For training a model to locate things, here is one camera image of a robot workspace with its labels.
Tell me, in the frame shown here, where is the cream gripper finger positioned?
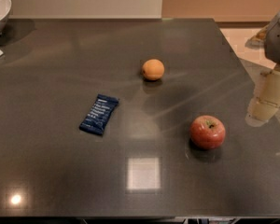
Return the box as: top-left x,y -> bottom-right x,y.
245,64 -> 280,127

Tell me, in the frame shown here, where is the red apple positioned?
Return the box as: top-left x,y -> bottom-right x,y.
189,115 -> 226,150

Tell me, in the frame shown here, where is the blue rxbar wrapper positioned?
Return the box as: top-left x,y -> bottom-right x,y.
79,94 -> 119,135

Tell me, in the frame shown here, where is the orange fruit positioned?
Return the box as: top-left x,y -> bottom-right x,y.
142,59 -> 164,81

